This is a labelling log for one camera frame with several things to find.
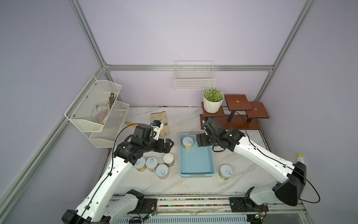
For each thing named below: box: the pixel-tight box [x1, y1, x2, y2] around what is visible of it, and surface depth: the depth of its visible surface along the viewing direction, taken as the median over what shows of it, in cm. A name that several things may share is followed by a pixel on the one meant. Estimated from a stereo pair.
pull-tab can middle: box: [145, 156, 159, 173], surface depth 86 cm
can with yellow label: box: [181, 136, 194, 150], surface depth 95 cm
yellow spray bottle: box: [296, 153, 305, 165], surface depth 75 cm
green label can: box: [218, 164, 233, 181], surface depth 82 cm
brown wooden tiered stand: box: [199, 94, 270, 130], surface depth 98 cm
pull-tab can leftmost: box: [133, 156, 147, 172], surface depth 85 cm
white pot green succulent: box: [203, 88, 225, 114], surface depth 90 cm
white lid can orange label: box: [162, 153, 175, 168], surface depth 86 cm
